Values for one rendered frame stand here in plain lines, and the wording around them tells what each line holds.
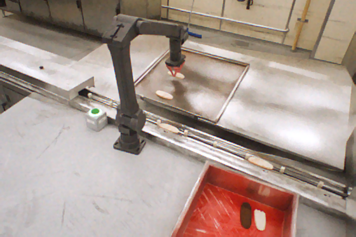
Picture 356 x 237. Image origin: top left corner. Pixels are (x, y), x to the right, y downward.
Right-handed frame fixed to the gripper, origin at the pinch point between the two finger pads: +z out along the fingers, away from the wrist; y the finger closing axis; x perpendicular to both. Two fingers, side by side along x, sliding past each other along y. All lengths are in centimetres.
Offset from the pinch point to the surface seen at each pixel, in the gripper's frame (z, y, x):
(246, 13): 104, 327, 67
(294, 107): 5, 10, -59
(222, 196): 7, -47, -49
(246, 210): 6, -49, -58
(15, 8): 102, 147, 440
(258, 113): 5.2, -1.7, -46.1
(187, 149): 5.5, -36.6, -28.0
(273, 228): 7, -49, -68
